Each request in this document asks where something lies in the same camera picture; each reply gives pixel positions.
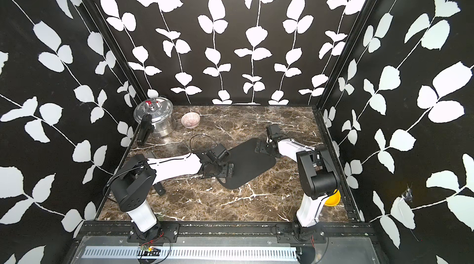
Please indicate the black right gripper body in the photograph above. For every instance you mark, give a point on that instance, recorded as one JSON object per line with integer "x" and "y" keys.
{"x": 266, "y": 148}

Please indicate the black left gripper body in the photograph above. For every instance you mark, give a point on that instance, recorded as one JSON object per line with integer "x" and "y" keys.
{"x": 221, "y": 170}

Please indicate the black plastic cutting board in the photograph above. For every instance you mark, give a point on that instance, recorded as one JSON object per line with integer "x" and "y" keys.
{"x": 249, "y": 160}

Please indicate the black handled kitchen knife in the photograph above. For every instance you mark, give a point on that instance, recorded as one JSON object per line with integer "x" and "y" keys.
{"x": 159, "y": 188}

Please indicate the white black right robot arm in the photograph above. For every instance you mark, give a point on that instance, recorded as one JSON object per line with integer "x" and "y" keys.
{"x": 318, "y": 178}

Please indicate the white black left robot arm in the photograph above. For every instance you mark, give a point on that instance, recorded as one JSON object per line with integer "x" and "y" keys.
{"x": 132, "y": 183}

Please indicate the pink patterned small bowl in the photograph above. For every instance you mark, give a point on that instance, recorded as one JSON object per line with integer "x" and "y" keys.
{"x": 190, "y": 120}

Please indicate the steel pressure cooker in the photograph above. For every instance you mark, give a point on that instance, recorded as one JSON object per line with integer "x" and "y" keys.
{"x": 154, "y": 117}

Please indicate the yellow plastic bowl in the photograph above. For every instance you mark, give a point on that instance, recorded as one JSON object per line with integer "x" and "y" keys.
{"x": 334, "y": 199}

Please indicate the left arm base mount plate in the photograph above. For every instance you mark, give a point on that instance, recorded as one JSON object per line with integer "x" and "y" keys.
{"x": 160, "y": 233}

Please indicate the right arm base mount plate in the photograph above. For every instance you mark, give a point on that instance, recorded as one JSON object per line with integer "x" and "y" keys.
{"x": 292, "y": 233}

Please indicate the white perforated rail strip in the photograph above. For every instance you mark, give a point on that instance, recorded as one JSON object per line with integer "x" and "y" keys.
{"x": 192, "y": 253}

